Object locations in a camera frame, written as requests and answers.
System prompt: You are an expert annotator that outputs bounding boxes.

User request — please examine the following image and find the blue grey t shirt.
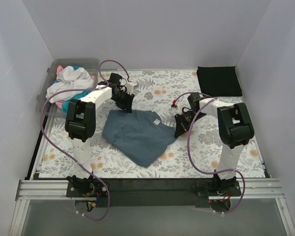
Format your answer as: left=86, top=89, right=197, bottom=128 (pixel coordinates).
left=102, top=110, right=176, bottom=168

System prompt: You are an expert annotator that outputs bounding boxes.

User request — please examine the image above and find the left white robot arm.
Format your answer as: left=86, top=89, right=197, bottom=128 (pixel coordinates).
left=65, top=73, right=137, bottom=197

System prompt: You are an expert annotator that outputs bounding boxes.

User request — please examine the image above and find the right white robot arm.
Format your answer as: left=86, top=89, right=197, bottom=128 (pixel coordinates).
left=171, top=92, right=254, bottom=195

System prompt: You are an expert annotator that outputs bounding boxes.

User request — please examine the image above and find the folded black t shirt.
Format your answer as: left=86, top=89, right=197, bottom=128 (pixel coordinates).
left=196, top=66, right=242, bottom=97

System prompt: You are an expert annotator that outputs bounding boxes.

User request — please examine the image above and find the white t shirt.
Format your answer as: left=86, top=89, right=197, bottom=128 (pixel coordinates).
left=46, top=66, right=94, bottom=98

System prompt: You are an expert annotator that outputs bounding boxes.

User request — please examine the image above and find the clear plastic bin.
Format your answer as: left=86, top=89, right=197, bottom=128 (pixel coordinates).
left=36, top=58, right=99, bottom=117

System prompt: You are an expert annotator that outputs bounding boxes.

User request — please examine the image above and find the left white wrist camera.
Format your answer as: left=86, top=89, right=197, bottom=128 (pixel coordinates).
left=125, top=82, right=138, bottom=94

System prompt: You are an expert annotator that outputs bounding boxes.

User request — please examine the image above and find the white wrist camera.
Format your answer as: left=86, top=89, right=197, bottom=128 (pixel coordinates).
left=125, top=82, right=138, bottom=94
left=171, top=100, right=182, bottom=114

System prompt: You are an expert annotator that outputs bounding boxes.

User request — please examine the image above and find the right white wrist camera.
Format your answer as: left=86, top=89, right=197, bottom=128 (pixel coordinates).
left=171, top=100, right=182, bottom=114

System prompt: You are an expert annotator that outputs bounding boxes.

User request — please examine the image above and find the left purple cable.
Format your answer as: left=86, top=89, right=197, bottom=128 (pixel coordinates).
left=40, top=59, right=131, bottom=221

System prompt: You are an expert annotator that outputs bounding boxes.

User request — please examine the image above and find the purple cable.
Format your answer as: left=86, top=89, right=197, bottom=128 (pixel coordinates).
left=174, top=92, right=246, bottom=215
left=40, top=59, right=131, bottom=221

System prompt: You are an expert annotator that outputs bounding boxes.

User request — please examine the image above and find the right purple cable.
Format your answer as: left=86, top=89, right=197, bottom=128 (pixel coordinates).
left=174, top=92, right=246, bottom=215

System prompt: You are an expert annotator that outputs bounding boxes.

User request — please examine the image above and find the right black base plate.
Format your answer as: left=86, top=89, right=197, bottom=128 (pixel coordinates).
left=191, top=179, right=241, bottom=197

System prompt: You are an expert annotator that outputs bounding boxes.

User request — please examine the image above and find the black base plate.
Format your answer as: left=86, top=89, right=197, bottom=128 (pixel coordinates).
left=66, top=180, right=109, bottom=198
left=191, top=179, right=241, bottom=197

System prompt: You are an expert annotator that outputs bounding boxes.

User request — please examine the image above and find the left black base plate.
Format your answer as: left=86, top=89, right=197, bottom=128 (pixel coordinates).
left=66, top=180, right=109, bottom=198

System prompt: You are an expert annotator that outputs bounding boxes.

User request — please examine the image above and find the aluminium frame rail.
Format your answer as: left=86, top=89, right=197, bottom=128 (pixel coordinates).
left=9, top=178, right=295, bottom=236

